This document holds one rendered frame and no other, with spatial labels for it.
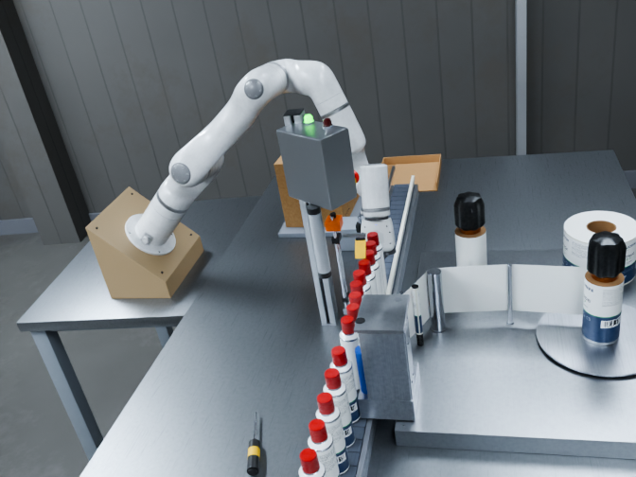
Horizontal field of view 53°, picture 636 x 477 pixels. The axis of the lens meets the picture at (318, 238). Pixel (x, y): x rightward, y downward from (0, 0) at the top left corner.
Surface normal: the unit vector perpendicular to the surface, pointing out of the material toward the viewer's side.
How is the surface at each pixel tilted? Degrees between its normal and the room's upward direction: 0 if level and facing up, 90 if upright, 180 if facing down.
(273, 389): 0
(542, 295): 90
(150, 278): 90
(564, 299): 90
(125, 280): 90
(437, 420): 0
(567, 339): 0
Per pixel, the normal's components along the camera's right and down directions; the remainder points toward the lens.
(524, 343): -0.15, -0.87
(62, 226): -0.14, 0.49
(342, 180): 0.67, 0.26
